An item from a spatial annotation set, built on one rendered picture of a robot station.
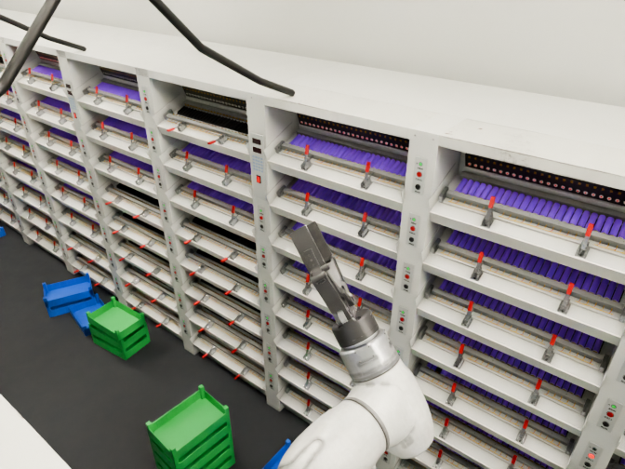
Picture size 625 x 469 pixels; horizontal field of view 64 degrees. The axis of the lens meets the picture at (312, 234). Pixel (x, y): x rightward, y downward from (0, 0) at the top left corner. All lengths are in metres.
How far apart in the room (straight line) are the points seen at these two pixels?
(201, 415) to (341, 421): 1.72
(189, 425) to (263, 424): 0.51
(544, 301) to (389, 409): 0.91
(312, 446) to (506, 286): 1.04
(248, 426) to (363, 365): 2.02
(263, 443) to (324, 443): 1.98
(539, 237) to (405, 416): 0.85
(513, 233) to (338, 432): 0.96
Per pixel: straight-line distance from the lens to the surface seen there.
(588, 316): 1.65
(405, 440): 0.88
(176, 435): 2.44
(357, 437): 0.80
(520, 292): 1.66
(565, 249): 1.55
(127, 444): 2.90
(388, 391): 0.84
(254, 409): 2.89
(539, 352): 1.77
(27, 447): 0.67
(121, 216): 3.34
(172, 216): 2.68
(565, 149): 1.54
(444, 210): 1.63
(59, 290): 3.95
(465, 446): 2.20
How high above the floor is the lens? 2.20
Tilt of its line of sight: 31 degrees down
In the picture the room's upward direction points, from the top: straight up
